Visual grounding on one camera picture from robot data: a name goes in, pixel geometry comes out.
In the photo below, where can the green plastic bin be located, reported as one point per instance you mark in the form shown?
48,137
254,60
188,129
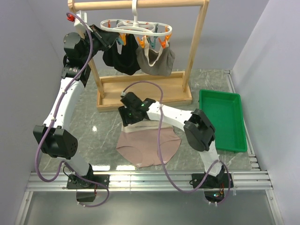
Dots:
224,110

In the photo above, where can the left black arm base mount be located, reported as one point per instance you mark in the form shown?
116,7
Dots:
98,182

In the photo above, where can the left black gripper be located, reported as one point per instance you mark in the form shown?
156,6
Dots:
106,38

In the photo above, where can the grey underwear white trim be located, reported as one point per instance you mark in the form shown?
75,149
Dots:
155,63

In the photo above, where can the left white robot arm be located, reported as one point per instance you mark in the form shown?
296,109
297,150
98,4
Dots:
53,136

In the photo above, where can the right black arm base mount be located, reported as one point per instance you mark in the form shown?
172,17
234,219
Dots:
211,182

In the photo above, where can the wooden hanging rack frame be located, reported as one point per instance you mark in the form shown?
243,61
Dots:
175,87

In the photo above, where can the white plastic clip hanger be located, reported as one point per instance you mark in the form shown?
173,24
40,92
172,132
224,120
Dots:
144,29

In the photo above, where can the aluminium rail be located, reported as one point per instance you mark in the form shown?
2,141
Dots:
156,181

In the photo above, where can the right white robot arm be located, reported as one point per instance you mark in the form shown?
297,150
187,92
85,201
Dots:
199,131

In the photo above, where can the pink beige underwear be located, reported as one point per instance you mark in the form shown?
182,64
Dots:
138,143

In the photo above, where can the black underwear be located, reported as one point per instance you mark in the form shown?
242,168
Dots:
126,61

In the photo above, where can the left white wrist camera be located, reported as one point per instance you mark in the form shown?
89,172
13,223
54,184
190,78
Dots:
79,20

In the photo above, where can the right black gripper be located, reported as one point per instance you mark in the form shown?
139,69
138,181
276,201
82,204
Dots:
123,111

